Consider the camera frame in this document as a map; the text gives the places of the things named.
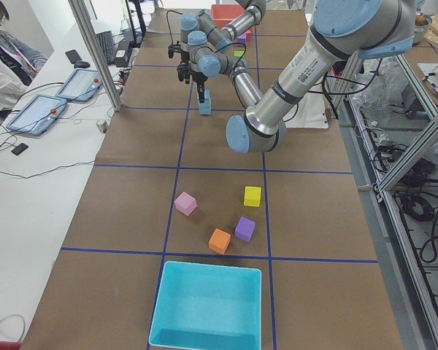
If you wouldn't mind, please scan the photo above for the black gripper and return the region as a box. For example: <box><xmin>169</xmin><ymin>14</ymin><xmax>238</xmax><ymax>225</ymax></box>
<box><xmin>168</xmin><ymin>41</ymin><xmax>193</xmax><ymax>81</ymax></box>
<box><xmin>184</xmin><ymin>70</ymin><xmax>208</xmax><ymax>102</ymax></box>

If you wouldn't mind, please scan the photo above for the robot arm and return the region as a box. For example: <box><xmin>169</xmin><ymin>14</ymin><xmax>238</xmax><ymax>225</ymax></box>
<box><xmin>180</xmin><ymin>1</ymin><xmax>417</xmax><ymax>153</ymax></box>
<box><xmin>168</xmin><ymin>1</ymin><xmax>266</xmax><ymax>84</ymax></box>

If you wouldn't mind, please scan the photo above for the purple foam block right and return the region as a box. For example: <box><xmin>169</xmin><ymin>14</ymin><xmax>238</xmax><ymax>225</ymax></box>
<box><xmin>237</xmin><ymin>34</ymin><xmax>247</xmax><ymax>42</ymax></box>

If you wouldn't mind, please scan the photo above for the purple foam block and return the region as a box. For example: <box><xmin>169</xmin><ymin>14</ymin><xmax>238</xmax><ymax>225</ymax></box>
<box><xmin>237</xmin><ymin>34</ymin><xmax>247</xmax><ymax>42</ymax></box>
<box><xmin>234</xmin><ymin>217</ymin><xmax>256</xmax><ymax>242</ymax></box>

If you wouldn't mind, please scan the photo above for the pink plastic tray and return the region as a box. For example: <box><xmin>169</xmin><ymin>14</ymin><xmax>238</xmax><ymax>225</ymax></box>
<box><xmin>210</xmin><ymin>4</ymin><xmax>245</xmax><ymax>29</ymax></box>

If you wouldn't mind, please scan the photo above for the black keyboard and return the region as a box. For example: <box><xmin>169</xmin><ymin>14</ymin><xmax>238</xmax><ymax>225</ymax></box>
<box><xmin>96</xmin><ymin>31</ymin><xmax>115</xmax><ymax>65</ymax></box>

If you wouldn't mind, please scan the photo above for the teach pendant far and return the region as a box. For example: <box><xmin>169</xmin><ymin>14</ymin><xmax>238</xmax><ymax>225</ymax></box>
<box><xmin>55</xmin><ymin>69</ymin><xmax>101</xmax><ymax>102</ymax></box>

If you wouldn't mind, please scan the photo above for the teach pendant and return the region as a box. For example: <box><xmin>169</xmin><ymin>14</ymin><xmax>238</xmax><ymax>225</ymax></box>
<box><xmin>55</xmin><ymin>69</ymin><xmax>101</xmax><ymax>102</ymax></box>
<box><xmin>6</xmin><ymin>94</ymin><xmax>67</xmax><ymax>136</ymax></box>

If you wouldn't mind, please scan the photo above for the computer mouse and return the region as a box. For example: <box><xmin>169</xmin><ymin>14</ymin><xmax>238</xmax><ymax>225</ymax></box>
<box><xmin>74</xmin><ymin>61</ymin><xmax>91</xmax><ymax>69</ymax></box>

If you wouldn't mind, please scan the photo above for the pink foam block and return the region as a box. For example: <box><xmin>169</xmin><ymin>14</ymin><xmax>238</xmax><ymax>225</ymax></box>
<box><xmin>174</xmin><ymin>191</ymin><xmax>197</xmax><ymax>216</ymax></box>

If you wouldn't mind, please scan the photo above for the yellow foam block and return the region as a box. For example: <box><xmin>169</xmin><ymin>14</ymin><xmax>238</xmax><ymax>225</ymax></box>
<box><xmin>243</xmin><ymin>186</ymin><xmax>262</xmax><ymax>208</ymax></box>

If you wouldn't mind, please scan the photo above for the teach pendant near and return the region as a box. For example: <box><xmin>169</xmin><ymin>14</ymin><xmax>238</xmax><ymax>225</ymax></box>
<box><xmin>6</xmin><ymin>94</ymin><xmax>67</xmax><ymax>136</ymax></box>

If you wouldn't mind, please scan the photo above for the purple foam block left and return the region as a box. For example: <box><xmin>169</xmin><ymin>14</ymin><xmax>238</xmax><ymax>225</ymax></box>
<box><xmin>234</xmin><ymin>217</ymin><xmax>256</xmax><ymax>242</ymax></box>

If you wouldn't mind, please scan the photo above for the orange foam block left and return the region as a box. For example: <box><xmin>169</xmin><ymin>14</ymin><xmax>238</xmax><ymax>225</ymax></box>
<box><xmin>208</xmin><ymin>228</ymin><xmax>231</xmax><ymax>254</ymax></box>

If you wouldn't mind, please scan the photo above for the seated person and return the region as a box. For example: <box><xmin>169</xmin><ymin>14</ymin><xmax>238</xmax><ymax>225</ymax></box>
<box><xmin>0</xmin><ymin>1</ymin><xmax>47</xmax><ymax>118</ymax></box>

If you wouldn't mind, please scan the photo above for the black smartphone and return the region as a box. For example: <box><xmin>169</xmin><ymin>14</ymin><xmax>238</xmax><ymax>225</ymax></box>
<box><xmin>11</xmin><ymin>143</ymin><xmax>28</xmax><ymax>155</ymax></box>

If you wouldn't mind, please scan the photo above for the cyan plastic tray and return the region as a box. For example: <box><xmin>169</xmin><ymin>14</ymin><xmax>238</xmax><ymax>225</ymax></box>
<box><xmin>149</xmin><ymin>261</ymin><xmax>262</xmax><ymax>349</ymax></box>

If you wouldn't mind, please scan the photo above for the aluminium frame pillar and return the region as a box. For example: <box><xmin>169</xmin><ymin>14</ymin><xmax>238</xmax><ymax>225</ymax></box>
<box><xmin>68</xmin><ymin>0</ymin><xmax>123</xmax><ymax>112</ymax></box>

